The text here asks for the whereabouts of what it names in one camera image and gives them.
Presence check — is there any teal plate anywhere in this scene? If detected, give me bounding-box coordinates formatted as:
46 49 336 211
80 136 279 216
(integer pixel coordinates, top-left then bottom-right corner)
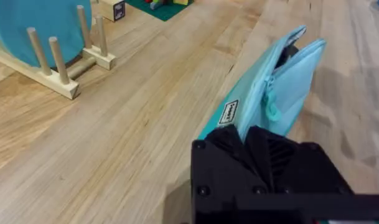
0 0 93 68

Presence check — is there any wooden peg rack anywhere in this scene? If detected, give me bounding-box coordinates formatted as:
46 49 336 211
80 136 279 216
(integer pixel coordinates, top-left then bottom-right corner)
0 4 118 100

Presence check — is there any light blue zip bag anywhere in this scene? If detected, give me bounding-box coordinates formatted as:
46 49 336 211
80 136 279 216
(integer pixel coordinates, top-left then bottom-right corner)
197 25 327 144

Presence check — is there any green board with toy blocks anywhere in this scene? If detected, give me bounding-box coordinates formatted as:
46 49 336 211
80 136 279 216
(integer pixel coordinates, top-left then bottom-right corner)
125 0 195 22

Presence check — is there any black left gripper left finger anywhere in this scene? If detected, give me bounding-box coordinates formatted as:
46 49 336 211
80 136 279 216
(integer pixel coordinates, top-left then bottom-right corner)
190 124 271 224

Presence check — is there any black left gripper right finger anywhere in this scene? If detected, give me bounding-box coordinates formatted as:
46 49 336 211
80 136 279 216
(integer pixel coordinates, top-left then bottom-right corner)
245 125 355 200

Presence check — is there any small wooden box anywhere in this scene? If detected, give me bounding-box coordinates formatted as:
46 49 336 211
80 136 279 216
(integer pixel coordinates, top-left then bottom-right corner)
98 0 126 22

